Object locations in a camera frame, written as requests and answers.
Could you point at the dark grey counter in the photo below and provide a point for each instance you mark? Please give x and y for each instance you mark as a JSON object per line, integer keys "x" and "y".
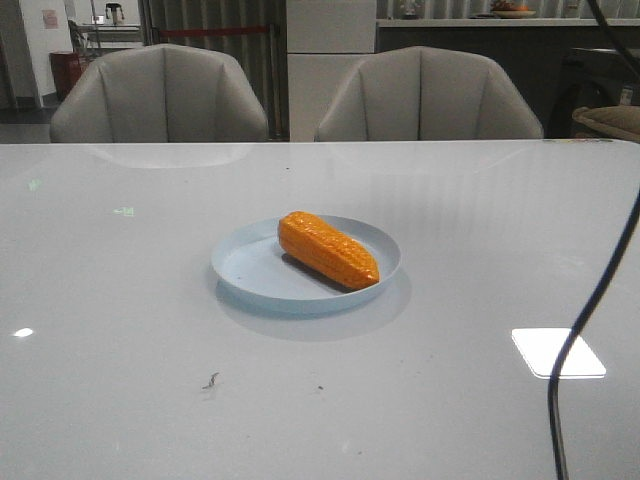
{"x": 558, "y": 65}

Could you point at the tan cushion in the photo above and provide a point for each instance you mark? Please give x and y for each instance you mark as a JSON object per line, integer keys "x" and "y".
{"x": 619, "y": 122}

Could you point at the fruit bowl on counter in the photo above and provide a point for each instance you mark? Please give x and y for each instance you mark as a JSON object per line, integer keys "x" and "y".
{"x": 510, "y": 10}

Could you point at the red barrier belt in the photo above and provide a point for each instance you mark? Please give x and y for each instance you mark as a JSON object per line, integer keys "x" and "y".
{"x": 216, "y": 32}

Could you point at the left grey upholstered chair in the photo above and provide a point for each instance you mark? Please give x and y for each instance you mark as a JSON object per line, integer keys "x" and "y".
{"x": 158, "y": 94}

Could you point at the grey upholstered chair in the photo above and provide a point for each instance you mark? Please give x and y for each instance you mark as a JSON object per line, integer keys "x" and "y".
{"x": 158, "y": 94}
{"x": 425, "y": 93}

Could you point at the red bin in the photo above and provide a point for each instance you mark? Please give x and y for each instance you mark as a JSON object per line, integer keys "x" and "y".
{"x": 67, "y": 68}

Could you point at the right grey upholstered chair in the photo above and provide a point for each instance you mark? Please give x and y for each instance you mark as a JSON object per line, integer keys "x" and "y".
{"x": 425, "y": 93}

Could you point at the orange plastic corn cob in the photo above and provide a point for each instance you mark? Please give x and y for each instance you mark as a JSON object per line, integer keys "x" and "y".
{"x": 327, "y": 250}

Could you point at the light blue round plate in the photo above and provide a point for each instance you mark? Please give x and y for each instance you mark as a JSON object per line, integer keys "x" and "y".
{"x": 254, "y": 268}

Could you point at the white cabinet with drawers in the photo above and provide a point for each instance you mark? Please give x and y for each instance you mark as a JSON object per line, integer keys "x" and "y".
{"x": 324, "y": 39}

